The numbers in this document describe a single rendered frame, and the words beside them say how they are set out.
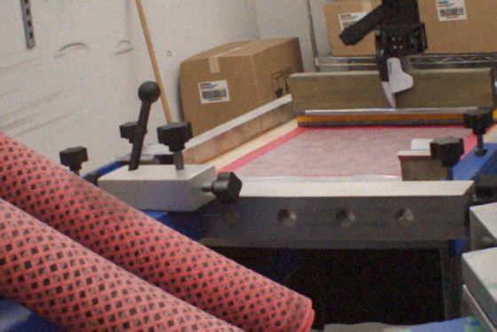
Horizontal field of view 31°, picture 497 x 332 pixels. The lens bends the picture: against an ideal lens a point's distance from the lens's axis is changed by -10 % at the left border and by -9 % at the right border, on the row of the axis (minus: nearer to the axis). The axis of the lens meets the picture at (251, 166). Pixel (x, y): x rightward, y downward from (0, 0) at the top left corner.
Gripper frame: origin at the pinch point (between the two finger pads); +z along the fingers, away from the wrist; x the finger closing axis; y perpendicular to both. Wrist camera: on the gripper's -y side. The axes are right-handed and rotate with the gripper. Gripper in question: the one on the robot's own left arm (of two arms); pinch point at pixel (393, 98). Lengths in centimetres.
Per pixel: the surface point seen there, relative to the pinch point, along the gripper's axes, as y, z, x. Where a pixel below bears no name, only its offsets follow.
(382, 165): 7.7, 4.7, -28.4
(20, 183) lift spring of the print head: 18, -18, -116
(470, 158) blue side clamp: 27, 0, -43
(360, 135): -4.3, 4.8, -8.1
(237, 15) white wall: -200, 8, 299
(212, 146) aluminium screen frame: -25.2, 2.9, -22.4
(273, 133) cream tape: -22.8, 4.9, -5.1
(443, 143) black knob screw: 28, -6, -58
